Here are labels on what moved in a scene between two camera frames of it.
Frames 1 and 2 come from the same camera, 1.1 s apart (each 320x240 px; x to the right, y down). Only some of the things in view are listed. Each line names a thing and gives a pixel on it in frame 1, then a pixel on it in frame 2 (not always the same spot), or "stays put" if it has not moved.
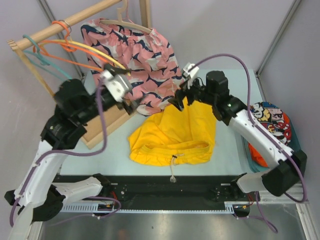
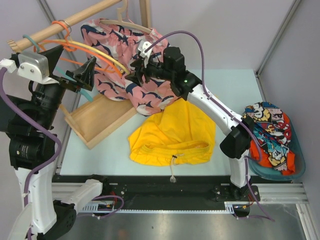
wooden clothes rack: x=112 y=118 stays put
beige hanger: x=120 y=21 stays put
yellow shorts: x=175 y=137 stays put
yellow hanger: x=79 y=43 stays put
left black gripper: x=131 y=106 -> x=85 y=77
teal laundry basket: x=295 y=144 -> x=296 y=148
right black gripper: x=184 y=90 -> x=141 y=68
